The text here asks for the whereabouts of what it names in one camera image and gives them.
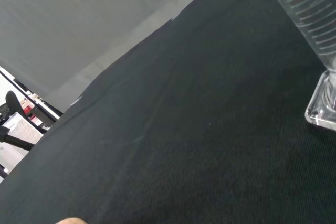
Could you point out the black bench cloth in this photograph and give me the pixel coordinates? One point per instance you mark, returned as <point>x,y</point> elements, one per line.
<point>183,129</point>

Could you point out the white perforated box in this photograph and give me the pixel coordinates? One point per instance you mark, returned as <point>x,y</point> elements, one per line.
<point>22,128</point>

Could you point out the person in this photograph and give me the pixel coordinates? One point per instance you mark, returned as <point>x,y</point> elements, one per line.
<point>72,221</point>

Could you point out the white desk with black edge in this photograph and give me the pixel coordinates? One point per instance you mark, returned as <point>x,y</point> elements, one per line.
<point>34,103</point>

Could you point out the black office chair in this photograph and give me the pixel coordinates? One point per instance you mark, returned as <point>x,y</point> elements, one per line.
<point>13,102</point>

